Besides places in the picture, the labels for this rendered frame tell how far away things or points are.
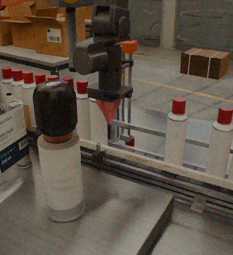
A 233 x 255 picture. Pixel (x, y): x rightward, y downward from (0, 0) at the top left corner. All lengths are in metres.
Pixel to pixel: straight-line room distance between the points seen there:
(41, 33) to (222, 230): 2.23
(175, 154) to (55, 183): 0.33
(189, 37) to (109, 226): 6.12
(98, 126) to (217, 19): 5.62
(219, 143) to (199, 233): 0.21
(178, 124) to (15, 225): 0.44
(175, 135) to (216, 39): 5.69
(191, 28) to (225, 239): 6.03
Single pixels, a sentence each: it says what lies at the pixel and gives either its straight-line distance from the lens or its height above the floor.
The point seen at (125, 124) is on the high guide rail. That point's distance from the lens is 0.91.
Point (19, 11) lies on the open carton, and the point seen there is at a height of 1.10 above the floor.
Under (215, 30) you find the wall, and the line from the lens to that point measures 6.41.
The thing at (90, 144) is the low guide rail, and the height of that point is 0.91.
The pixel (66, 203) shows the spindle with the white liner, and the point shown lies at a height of 0.93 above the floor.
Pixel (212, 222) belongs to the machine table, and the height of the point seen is 0.83.
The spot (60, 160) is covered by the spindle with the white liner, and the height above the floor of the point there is 1.04.
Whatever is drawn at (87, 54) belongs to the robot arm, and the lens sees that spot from 0.66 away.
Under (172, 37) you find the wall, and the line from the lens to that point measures 6.77.
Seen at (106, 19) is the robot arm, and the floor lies 1.27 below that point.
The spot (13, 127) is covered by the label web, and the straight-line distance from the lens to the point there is 0.80.
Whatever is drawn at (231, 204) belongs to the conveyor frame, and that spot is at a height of 0.86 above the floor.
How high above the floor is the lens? 1.35
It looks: 26 degrees down
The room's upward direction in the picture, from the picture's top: straight up
